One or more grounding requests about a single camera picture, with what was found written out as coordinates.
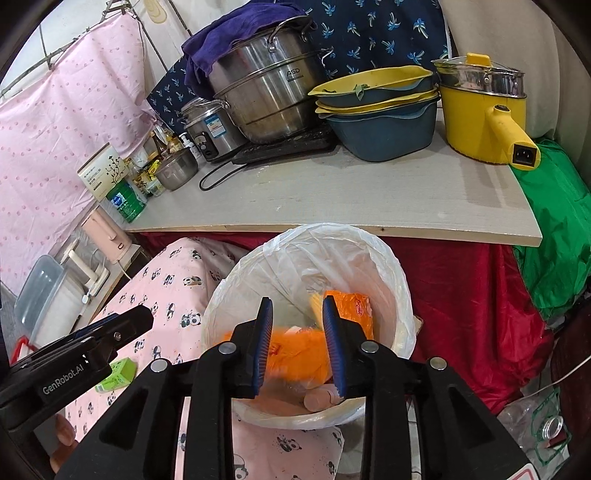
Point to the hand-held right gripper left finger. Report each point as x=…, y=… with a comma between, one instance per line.
x=264, y=337

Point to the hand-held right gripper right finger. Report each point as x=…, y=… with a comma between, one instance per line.
x=333, y=341

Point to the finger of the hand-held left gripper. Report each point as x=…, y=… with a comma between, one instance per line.
x=69, y=339
x=127, y=330

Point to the orange bag red print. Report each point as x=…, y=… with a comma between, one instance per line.
x=300, y=350

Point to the orange packet red logo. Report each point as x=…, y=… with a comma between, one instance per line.
x=355, y=314

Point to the bin with white liner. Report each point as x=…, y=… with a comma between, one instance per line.
x=295, y=258

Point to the person's left hand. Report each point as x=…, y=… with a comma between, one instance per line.
x=67, y=431

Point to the white dish rack grey lid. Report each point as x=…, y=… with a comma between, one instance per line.
x=51, y=304

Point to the light green small packet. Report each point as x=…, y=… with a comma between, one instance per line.
x=117, y=374

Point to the tan tube-shaped scrap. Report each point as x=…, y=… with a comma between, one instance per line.
x=318, y=398

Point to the white glass kettle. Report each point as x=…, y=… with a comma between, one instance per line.
x=87, y=277

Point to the pink panda tablecloth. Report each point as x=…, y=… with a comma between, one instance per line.
x=171, y=277

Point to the pink electric kettle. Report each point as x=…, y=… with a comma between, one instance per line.
x=106, y=230

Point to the yellow label jar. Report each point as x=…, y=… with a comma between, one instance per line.
x=151, y=183

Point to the cardboard box plant print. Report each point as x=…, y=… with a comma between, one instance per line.
x=99, y=173

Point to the small steel pot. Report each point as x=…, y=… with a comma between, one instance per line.
x=178, y=173

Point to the black induction cooker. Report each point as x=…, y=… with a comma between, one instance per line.
x=286, y=145

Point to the pump bottle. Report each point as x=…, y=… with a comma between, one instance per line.
x=186, y=144

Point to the pink dotted curtain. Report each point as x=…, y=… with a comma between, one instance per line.
x=60, y=138

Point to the steel rice cooker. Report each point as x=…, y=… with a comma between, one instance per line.
x=207, y=134

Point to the blue plastic basin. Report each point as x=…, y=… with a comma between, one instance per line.
x=383, y=136

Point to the large steel steamer pot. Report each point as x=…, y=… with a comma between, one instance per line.
x=268, y=92

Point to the green plastic sheet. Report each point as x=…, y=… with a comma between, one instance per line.
x=554, y=221

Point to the yellow rimmed blue basin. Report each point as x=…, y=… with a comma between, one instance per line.
x=415, y=102
x=374, y=85

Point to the yellow electric pot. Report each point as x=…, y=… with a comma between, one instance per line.
x=475, y=124

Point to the purple cloth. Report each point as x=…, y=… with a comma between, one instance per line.
x=221, y=37

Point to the navy printed cloth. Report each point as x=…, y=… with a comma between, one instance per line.
x=369, y=27

